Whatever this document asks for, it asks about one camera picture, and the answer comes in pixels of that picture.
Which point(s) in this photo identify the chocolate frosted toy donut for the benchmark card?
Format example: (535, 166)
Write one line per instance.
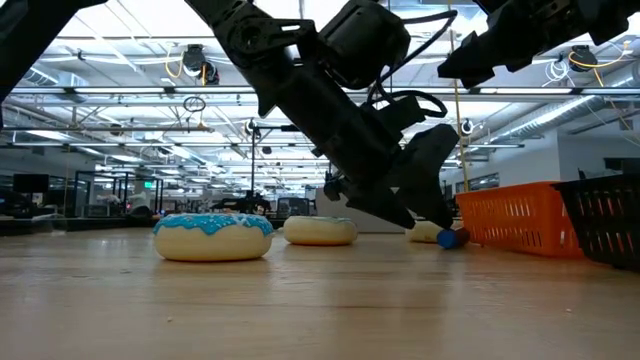
(422, 232)

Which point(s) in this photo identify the black computer monitor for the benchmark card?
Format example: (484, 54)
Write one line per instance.
(31, 182)

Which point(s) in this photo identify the blue frosted toy donut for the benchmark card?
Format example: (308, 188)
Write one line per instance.
(212, 245)

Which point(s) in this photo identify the black metal camera stand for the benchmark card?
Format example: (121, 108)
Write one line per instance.
(253, 165)

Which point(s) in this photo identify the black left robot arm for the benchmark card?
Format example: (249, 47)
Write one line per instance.
(240, 30)

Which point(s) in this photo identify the green frosted toy donut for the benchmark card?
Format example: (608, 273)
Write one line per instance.
(320, 232)

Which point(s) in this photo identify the black plastic basket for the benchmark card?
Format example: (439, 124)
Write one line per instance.
(605, 220)

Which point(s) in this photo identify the black mesh office chair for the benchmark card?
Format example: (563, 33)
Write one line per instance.
(292, 206)

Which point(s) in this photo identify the blue marker pen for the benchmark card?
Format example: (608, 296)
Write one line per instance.
(450, 239)

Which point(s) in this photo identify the orange plastic basket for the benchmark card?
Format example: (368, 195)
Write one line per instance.
(515, 220)

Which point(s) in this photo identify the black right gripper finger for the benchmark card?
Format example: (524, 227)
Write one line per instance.
(472, 60)

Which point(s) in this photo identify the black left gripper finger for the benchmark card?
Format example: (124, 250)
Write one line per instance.
(425, 170)
(385, 207)

